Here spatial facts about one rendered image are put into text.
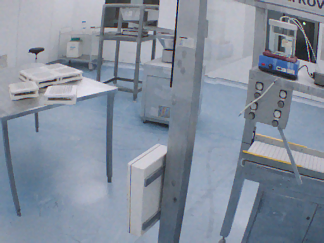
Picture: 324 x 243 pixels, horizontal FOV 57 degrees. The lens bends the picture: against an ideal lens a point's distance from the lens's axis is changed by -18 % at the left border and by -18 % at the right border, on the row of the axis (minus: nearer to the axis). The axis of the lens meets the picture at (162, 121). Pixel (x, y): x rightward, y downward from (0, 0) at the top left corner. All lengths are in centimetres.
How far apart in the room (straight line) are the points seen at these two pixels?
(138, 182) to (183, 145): 16
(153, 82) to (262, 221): 277
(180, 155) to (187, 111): 13
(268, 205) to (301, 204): 20
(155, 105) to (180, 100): 336
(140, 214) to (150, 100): 336
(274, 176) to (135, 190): 89
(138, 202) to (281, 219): 106
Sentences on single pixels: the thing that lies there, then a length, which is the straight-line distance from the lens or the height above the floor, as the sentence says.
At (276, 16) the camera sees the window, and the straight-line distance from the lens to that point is 667.
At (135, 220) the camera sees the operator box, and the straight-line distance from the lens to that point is 106.
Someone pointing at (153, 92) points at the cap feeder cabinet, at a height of 42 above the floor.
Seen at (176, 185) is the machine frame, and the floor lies 107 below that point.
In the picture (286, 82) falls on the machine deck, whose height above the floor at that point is 132.
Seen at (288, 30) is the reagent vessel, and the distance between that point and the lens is 158.
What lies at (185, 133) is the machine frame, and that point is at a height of 124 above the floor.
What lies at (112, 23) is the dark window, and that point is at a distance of 765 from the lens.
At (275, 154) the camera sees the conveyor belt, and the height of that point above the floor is 89.
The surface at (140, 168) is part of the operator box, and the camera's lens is 95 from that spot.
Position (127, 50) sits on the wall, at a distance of 753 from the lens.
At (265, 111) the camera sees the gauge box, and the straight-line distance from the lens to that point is 157.
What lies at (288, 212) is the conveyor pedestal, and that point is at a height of 62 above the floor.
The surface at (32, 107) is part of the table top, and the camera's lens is 239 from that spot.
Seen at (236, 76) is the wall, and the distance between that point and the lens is 687.
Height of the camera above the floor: 161
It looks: 20 degrees down
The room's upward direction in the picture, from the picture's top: 5 degrees clockwise
